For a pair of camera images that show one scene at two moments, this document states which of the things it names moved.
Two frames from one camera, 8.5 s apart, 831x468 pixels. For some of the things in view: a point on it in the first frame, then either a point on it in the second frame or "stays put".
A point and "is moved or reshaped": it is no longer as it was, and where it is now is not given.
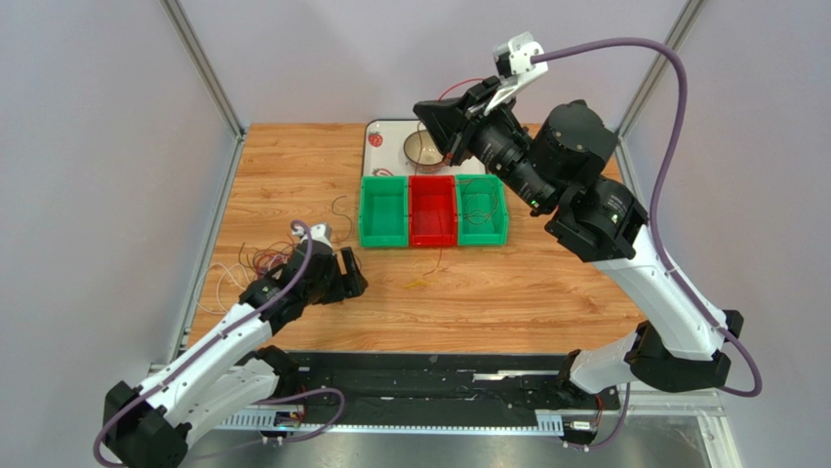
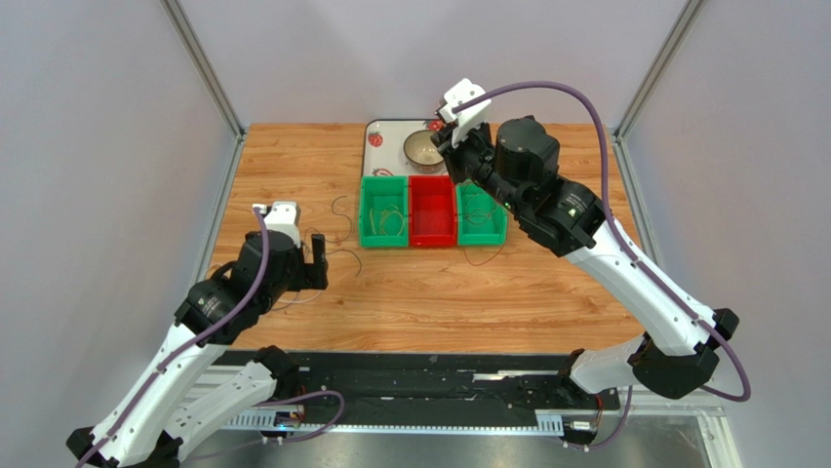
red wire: [449, 155] is moved or reshaped
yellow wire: [415, 283] -> [372, 221]
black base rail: [498, 391] stays put
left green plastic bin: [383, 212] stays put
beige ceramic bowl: [421, 153] stays put
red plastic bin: [432, 212] stays put
